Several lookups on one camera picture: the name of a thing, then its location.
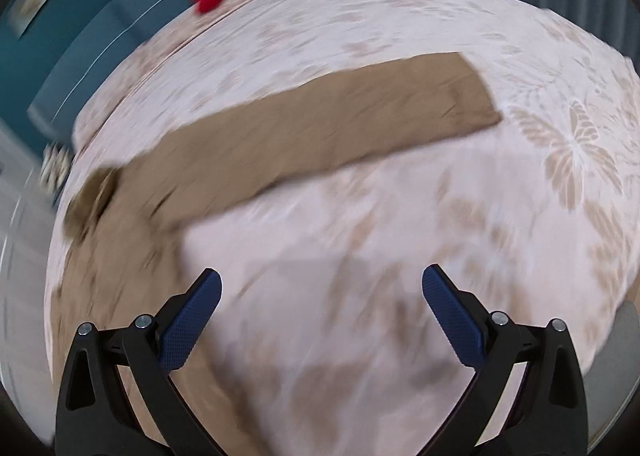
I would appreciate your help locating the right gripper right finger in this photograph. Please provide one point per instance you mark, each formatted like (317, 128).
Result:
(549, 414)

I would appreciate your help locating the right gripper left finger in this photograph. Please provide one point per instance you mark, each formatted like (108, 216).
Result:
(94, 415)

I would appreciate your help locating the tan quilted down coat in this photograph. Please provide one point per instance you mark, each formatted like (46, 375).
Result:
(125, 225)

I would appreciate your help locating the folded cream clothes pile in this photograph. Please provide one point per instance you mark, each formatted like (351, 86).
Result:
(57, 160)

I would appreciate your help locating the cream fluffy sleeve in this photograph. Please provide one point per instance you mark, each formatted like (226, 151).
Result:
(613, 377)

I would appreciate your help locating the teal upholstered headboard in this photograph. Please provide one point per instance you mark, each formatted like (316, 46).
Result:
(67, 51)

